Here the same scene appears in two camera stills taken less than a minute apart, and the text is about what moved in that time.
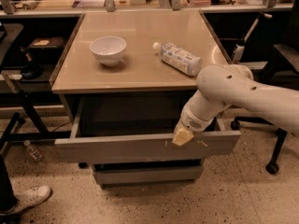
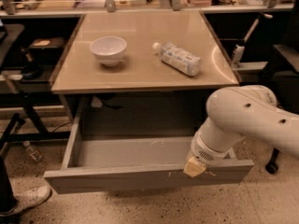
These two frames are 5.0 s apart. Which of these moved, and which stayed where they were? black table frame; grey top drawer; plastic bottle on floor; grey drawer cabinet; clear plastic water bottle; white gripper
Moved: white gripper; grey top drawer
Stayed: plastic bottle on floor; black table frame; grey drawer cabinet; clear plastic water bottle
